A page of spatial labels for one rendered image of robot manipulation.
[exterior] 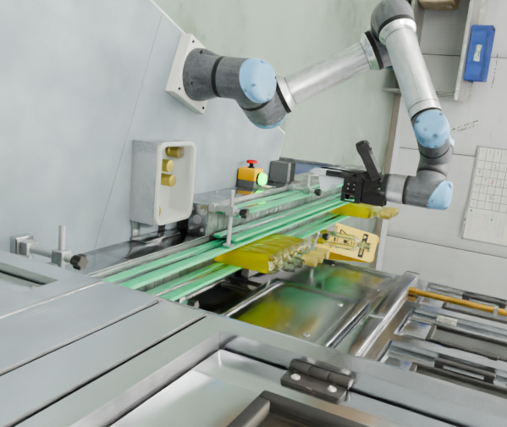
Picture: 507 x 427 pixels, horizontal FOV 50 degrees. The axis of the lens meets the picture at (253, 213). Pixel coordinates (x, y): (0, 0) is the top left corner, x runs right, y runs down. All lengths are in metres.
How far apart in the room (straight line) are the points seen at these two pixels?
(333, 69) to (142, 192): 0.64
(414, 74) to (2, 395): 1.16
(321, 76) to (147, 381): 1.25
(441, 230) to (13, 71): 6.70
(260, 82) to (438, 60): 6.03
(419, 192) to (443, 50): 6.11
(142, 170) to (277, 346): 0.98
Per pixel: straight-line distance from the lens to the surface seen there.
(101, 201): 1.43
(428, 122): 1.31
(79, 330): 0.58
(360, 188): 1.44
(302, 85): 1.62
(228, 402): 0.50
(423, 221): 7.52
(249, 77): 1.50
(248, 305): 1.63
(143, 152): 1.47
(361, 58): 1.63
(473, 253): 7.51
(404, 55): 1.44
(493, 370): 1.59
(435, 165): 1.43
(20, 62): 1.23
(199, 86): 1.58
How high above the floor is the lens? 1.69
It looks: 26 degrees down
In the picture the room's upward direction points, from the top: 101 degrees clockwise
